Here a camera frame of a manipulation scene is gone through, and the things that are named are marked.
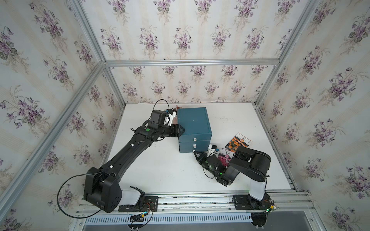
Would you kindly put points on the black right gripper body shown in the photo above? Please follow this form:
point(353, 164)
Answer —
point(203, 162)

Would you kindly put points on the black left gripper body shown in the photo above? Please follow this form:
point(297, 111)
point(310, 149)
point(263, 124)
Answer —
point(171, 131)

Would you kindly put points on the teal bottom drawer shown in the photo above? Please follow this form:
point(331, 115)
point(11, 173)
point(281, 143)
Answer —
point(189, 147)

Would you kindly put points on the teal drawer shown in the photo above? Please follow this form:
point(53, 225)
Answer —
point(195, 138)
point(189, 147)

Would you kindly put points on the teal drawer cabinet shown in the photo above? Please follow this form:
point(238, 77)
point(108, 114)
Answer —
point(194, 120)

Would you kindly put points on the pink flower seed bag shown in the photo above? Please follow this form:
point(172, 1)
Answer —
point(225, 156)

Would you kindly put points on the orange flower seed bag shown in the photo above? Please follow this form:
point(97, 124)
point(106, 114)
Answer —
point(237, 141)

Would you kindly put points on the teal top drawer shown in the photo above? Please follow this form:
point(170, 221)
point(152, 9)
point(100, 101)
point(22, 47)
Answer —
point(195, 138)

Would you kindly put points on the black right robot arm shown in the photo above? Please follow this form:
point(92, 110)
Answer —
point(249, 162)

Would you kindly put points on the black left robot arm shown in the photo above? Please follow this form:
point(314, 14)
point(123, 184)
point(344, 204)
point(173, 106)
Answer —
point(102, 187)

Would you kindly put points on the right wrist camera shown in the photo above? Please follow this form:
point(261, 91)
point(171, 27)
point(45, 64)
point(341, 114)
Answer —
point(213, 149)

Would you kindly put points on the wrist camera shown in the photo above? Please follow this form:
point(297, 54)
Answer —
point(169, 117)
point(213, 149)

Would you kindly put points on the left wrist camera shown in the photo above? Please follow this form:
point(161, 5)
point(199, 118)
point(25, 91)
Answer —
point(169, 117)

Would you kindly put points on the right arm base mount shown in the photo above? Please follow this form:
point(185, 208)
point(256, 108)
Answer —
point(256, 199)

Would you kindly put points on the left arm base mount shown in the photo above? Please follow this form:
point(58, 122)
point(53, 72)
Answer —
point(135, 200)

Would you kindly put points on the white slotted cable duct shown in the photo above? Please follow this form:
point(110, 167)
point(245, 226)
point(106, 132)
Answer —
point(187, 218)

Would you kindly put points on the aluminium frame back bar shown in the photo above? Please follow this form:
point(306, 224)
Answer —
point(190, 62)

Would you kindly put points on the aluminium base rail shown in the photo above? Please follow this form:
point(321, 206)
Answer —
point(222, 202)

